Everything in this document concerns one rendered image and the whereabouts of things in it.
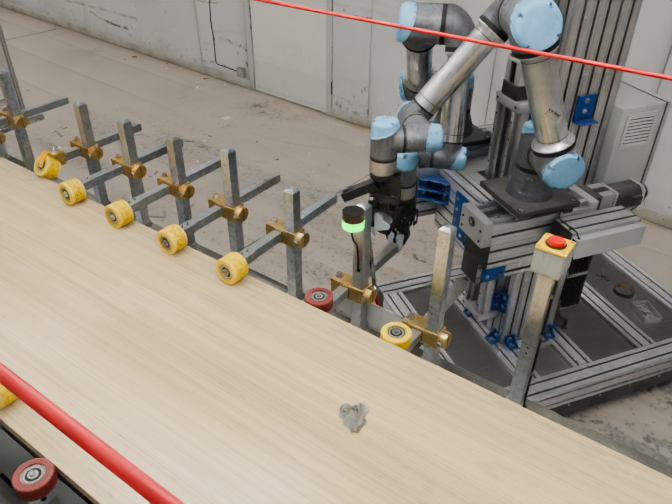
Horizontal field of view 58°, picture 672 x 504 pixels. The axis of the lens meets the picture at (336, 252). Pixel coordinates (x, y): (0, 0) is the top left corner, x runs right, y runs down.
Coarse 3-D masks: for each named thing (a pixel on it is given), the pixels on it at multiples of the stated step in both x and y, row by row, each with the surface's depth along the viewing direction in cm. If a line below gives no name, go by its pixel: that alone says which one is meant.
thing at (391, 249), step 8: (384, 248) 198; (392, 248) 198; (376, 256) 194; (384, 256) 194; (392, 256) 199; (376, 264) 191; (336, 288) 180; (344, 288) 180; (336, 296) 177; (344, 296) 180; (336, 304) 178; (328, 312) 175
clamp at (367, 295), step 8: (344, 272) 185; (336, 280) 182; (344, 280) 182; (352, 288) 179; (368, 288) 179; (352, 296) 181; (360, 296) 179; (368, 296) 178; (360, 304) 181; (368, 304) 179
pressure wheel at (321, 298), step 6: (312, 288) 173; (318, 288) 173; (324, 288) 173; (306, 294) 171; (312, 294) 171; (318, 294) 170; (324, 294) 171; (330, 294) 171; (306, 300) 169; (312, 300) 168; (318, 300) 169; (324, 300) 168; (330, 300) 169; (318, 306) 167; (324, 306) 168; (330, 306) 169
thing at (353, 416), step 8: (344, 408) 136; (352, 408) 138; (360, 408) 136; (368, 408) 138; (344, 416) 135; (352, 416) 134; (360, 416) 135; (344, 424) 134; (352, 424) 133; (360, 424) 133
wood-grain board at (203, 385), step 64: (0, 192) 217; (0, 256) 185; (64, 256) 186; (128, 256) 186; (192, 256) 186; (0, 320) 161; (64, 320) 162; (128, 320) 162; (192, 320) 162; (256, 320) 162; (320, 320) 163; (64, 384) 143; (128, 384) 143; (192, 384) 144; (256, 384) 144; (320, 384) 144; (384, 384) 144; (448, 384) 144; (64, 448) 128; (128, 448) 129; (192, 448) 129; (256, 448) 129; (320, 448) 129; (384, 448) 129; (448, 448) 129; (512, 448) 130; (576, 448) 130
